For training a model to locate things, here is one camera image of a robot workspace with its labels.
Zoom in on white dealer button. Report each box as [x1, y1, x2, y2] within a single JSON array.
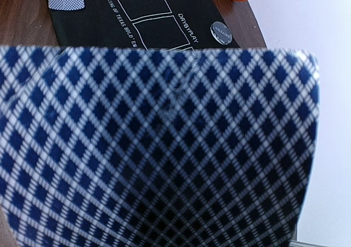
[[210, 21, 233, 45]]

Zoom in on black poker mat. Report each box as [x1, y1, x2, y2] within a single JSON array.
[[50, 0, 238, 50]]

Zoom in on playing card deck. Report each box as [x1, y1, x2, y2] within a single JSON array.
[[1, 46, 319, 246]]

